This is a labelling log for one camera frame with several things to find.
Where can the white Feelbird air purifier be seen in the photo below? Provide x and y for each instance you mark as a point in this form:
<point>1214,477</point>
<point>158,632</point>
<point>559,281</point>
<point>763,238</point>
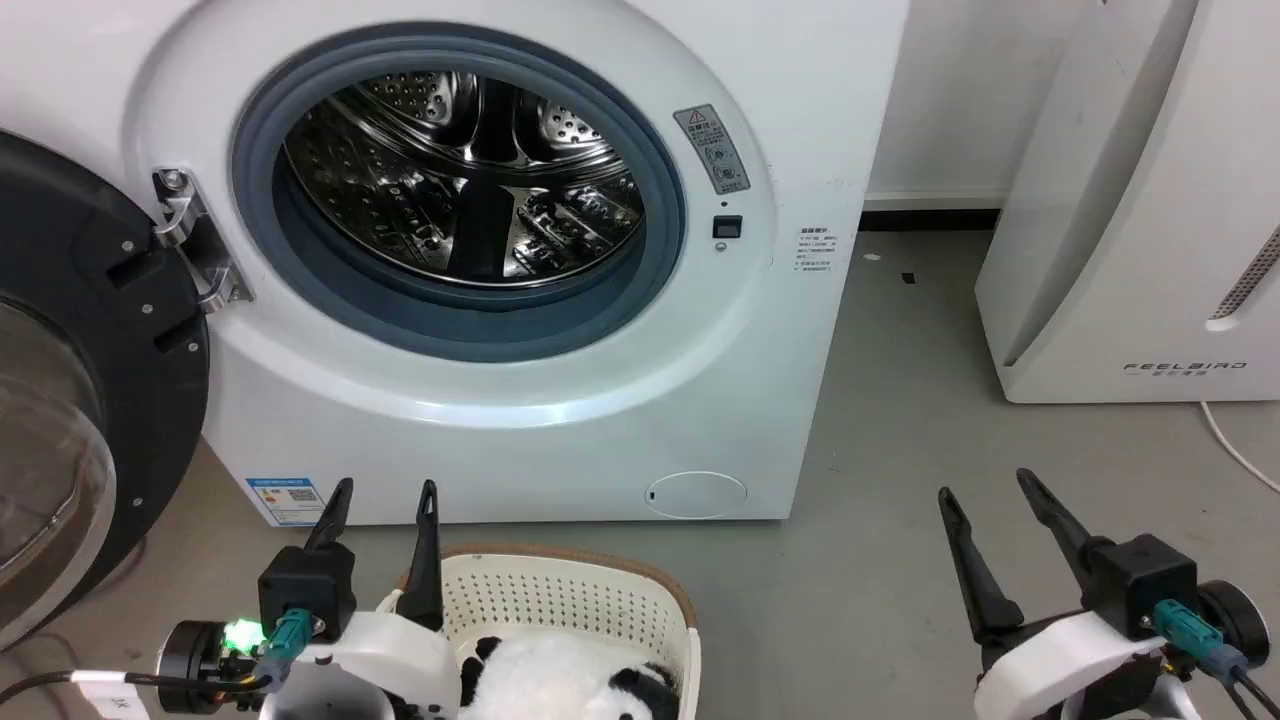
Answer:
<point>1100,250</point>

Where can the oval white filter cover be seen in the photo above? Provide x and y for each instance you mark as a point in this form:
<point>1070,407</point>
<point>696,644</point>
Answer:
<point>695,494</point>

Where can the grey rubber door gasket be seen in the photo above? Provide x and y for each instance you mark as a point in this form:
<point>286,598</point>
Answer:
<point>600,310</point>

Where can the black wall baseboard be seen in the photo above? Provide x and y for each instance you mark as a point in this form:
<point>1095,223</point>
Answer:
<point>930,219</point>

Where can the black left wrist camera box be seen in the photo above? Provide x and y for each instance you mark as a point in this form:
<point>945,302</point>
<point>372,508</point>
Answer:
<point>305,590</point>

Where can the stainless steel washing machine drum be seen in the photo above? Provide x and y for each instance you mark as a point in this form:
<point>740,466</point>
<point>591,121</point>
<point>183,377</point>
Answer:
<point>400,200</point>

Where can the black door latch socket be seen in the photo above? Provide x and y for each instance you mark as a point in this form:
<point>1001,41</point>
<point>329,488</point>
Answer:
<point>727,227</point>

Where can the panda plush toy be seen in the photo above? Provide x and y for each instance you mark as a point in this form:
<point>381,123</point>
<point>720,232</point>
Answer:
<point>540,682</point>

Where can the dark round washer door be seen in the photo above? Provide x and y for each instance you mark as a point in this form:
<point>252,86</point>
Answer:
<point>150,400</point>

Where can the silver metal door hinge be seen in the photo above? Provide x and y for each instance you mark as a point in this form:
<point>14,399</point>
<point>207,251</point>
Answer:
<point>205,250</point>

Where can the blue energy label sticker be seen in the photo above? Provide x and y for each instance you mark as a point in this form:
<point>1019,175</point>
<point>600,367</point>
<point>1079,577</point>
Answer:
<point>288,500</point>

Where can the white laundry basket brown rim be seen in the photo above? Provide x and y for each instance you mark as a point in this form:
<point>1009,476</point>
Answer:
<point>560,600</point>

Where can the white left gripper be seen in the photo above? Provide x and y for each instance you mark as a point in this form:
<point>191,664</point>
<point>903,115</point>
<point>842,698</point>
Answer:
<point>390,665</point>

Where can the grey warning sticker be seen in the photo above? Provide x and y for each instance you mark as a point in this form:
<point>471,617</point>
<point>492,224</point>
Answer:
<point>712,150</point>

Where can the white front-load washing machine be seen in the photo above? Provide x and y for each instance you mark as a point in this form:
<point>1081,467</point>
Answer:
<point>700,380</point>

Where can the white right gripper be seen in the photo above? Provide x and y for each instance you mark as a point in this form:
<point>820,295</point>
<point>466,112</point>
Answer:
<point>1060,670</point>

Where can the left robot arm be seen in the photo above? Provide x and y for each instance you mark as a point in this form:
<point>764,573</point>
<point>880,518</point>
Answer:
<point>195,665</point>

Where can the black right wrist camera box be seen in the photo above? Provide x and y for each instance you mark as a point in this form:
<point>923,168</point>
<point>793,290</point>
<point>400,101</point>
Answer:
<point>1140,580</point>

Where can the small white text label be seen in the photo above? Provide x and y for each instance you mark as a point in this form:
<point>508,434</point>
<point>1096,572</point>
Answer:
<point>815,250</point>

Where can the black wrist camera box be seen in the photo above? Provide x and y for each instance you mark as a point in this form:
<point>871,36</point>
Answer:
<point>1140,580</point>
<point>305,590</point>

